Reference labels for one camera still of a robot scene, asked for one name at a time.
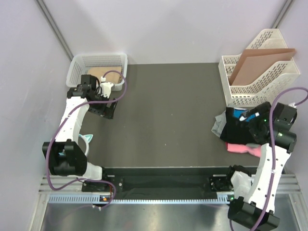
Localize black t shirt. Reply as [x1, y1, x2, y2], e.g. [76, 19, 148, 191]
[220, 107, 256, 145]

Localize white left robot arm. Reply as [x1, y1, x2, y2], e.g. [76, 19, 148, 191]
[42, 74, 118, 191]

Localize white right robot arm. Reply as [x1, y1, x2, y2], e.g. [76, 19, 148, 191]
[224, 102, 297, 231]

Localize pink t shirt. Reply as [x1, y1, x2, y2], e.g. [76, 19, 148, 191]
[226, 143, 261, 157]

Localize beige folded t shirt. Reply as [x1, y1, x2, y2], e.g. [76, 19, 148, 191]
[87, 66, 122, 84]

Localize teal cat ear headphones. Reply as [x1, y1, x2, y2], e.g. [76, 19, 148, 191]
[55, 134, 93, 156]

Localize white perforated plastic basket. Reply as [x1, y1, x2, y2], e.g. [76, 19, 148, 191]
[66, 53, 128, 88]

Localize grey t shirt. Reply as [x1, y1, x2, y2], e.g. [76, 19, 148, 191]
[211, 111, 227, 138]

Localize white plastic file organizer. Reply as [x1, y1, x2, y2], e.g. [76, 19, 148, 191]
[218, 29, 300, 107]

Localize brown cardboard folder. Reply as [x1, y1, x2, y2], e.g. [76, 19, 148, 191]
[229, 48, 296, 86]

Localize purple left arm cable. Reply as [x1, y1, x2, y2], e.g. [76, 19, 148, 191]
[45, 70, 128, 209]

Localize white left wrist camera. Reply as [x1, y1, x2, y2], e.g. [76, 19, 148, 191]
[100, 77, 114, 98]

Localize white slotted cable duct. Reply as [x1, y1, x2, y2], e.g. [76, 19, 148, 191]
[48, 194, 233, 204]

